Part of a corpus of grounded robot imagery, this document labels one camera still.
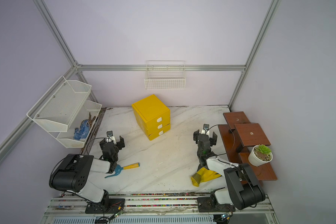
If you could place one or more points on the white mesh two-tier shelf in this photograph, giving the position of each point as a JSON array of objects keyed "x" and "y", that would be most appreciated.
[{"x": 63, "y": 108}]

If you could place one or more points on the brown wooden stepped shelf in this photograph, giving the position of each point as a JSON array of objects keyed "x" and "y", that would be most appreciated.
[{"x": 239, "y": 134}]

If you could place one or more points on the aluminium frame rail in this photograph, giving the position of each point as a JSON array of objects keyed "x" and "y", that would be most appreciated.
[{"x": 77, "y": 69}]

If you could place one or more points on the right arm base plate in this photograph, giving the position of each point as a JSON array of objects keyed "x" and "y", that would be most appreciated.
[{"x": 210, "y": 204}]

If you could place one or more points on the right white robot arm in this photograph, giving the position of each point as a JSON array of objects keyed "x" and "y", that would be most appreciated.
[{"x": 242, "y": 189}]

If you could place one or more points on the yellow drawer cabinet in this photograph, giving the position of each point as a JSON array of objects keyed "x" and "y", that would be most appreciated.
[{"x": 152, "y": 116}]

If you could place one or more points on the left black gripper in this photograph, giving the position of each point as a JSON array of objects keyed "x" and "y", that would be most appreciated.
[{"x": 122, "y": 143}]

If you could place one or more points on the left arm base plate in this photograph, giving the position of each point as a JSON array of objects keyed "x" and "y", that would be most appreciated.
[{"x": 106, "y": 206}]

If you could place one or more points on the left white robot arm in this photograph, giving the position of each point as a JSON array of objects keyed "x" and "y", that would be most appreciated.
[{"x": 72, "y": 172}]

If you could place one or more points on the teal garden fork yellow handle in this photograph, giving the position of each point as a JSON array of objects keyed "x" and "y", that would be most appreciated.
[{"x": 123, "y": 168}]

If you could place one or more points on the blue item in shelf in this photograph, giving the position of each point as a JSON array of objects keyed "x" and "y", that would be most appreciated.
[{"x": 83, "y": 131}]

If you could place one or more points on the yellow black rubber glove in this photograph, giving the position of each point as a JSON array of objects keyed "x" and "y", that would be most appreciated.
[{"x": 203, "y": 175}]

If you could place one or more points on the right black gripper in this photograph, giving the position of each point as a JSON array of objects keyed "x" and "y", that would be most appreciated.
[{"x": 197, "y": 137}]

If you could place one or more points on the white wire wall basket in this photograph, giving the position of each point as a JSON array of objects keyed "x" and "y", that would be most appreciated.
[{"x": 165, "y": 75}]

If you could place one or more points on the potted succulent white pot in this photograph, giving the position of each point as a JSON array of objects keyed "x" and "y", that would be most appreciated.
[{"x": 260, "y": 155}]

